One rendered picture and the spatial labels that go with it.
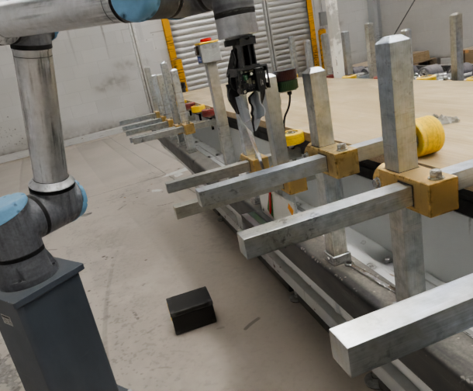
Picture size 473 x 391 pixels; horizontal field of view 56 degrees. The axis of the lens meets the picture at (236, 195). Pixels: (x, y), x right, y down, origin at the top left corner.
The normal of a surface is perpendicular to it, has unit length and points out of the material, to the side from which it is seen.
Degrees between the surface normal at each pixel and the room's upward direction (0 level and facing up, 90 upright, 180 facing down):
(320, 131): 90
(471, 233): 90
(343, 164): 90
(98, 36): 90
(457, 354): 0
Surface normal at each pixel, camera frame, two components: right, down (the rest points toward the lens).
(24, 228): 0.84, 0.02
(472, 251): -0.93, 0.27
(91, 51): 0.41, 0.22
